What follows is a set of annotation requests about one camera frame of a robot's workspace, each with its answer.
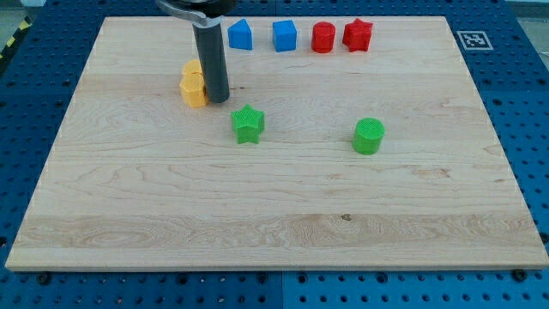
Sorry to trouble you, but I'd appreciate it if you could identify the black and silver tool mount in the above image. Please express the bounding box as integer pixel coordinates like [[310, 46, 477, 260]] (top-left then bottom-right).
[[155, 0, 237, 27]]

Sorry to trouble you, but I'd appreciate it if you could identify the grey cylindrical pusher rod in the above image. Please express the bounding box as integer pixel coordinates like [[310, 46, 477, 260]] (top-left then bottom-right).
[[193, 24, 230, 103]]

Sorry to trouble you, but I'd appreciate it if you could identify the green star block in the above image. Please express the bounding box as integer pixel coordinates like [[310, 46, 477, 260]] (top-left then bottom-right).
[[231, 105, 265, 144]]

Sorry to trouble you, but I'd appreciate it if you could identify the red star block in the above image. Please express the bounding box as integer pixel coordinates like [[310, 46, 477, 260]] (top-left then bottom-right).
[[342, 18, 373, 52]]

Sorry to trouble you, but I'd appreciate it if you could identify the blue pentagon block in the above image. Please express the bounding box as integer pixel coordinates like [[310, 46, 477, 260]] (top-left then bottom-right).
[[227, 18, 253, 51]]

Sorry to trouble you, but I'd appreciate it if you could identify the yellow rounded block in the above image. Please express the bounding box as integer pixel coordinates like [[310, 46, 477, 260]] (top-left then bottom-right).
[[181, 59, 203, 77]]

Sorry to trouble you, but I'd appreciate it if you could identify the yellow hexagon block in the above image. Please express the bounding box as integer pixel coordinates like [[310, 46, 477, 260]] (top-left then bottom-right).
[[179, 73, 208, 108]]

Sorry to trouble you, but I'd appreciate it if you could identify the blue cube block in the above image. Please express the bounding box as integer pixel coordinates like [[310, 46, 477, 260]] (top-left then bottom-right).
[[273, 20, 297, 52]]

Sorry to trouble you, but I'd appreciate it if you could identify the red cylinder block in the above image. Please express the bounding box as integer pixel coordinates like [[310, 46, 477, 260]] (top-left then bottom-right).
[[311, 21, 335, 53]]

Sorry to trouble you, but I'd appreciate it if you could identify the green cylinder block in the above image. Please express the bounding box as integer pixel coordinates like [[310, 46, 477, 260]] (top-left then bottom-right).
[[352, 118, 385, 155]]

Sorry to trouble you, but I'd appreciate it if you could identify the white fiducial marker tag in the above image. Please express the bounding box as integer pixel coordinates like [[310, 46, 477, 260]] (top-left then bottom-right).
[[456, 30, 493, 51]]

